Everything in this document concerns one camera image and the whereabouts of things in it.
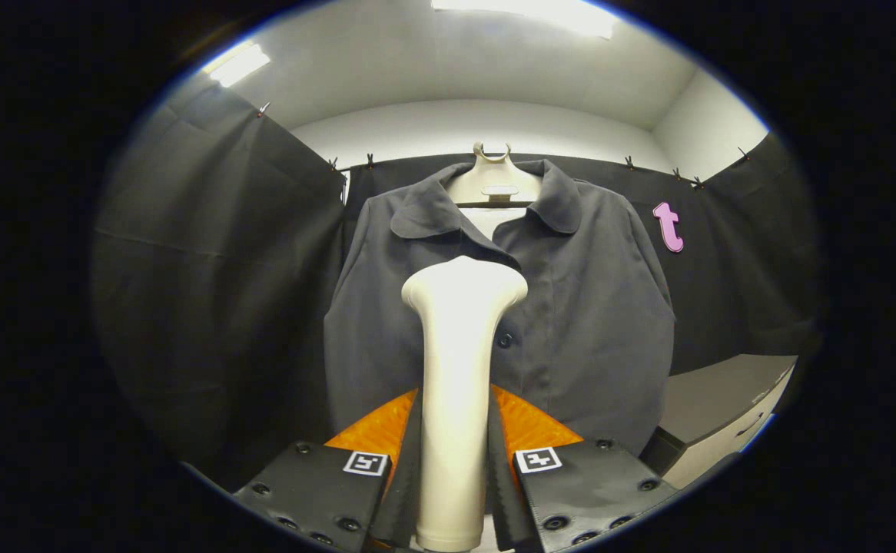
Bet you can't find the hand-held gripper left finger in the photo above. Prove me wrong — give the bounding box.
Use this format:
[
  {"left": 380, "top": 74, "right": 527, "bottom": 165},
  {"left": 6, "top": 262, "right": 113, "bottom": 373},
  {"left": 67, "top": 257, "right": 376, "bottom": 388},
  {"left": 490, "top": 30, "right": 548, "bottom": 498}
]
[{"left": 233, "top": 388, "right": 423, "bottom": 553}]

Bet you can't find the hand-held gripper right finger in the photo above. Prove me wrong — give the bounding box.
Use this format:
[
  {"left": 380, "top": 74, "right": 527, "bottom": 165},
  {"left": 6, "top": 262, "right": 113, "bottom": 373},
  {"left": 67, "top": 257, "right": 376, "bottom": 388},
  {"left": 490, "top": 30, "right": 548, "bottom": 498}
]
[{"left": 489, "top": 384, "right": 678, "bottom": 553}]

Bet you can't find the white garment steamer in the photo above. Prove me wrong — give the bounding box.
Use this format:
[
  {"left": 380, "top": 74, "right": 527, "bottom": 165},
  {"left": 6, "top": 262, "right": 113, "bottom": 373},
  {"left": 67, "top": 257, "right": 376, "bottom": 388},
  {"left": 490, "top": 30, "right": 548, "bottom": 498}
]
[{"left": 401, "top": 256, "right": 529, "bottom": 552}]

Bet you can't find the dark grey button shirt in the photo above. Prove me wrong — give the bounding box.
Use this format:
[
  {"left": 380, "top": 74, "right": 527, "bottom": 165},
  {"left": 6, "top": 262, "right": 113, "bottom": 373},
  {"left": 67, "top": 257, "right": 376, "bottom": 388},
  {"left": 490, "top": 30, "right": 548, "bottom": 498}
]
[{"left": 324, "top": 159, "right": 677, "bottom": 455}]

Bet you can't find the white garment hanger form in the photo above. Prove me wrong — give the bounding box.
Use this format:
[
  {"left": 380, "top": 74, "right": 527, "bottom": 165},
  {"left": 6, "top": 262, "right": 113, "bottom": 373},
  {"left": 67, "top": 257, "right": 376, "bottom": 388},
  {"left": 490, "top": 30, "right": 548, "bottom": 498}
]
[{"left": 446, "top": 142, "right": 543, "bottom": 239}]

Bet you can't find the grey cabinet with dark top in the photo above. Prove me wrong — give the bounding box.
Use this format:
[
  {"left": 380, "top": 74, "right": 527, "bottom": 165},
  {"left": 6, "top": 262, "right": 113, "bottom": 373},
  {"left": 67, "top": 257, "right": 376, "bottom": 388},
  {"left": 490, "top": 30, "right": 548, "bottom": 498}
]
[{"left": 640, "top": 353, "right": 798, "bottom": 490}]

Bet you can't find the black backdrop cloth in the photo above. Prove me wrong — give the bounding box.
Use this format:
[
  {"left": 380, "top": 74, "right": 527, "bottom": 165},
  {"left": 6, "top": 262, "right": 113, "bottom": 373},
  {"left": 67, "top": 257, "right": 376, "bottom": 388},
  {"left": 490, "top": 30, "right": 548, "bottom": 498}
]
[{"left": 91, "top": 73, "right": 825, "bottom": 492}]

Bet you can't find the row of black cloth clips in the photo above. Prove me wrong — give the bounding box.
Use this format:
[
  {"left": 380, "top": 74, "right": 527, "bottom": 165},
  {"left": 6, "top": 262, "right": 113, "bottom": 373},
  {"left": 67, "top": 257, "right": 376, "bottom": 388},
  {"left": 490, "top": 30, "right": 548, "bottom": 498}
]
[{"left": 256, "top": 100, "right": 752, "bottom": 191}]

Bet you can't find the narrow ceiling light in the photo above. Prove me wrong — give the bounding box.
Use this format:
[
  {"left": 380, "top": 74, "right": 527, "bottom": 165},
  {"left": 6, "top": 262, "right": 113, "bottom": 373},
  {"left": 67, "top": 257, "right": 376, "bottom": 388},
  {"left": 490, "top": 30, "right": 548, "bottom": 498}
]
[{"left": 201, "top": 42, "right": 272, "bottom": 88}]

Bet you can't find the large rectangular ceiling light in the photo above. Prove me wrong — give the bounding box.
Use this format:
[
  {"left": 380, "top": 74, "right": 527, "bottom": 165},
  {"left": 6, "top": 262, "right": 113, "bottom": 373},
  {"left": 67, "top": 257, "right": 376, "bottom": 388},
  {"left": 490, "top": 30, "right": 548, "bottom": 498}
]
[{"left": 431, "top": 0, "right": 619, "bottom": 39}]

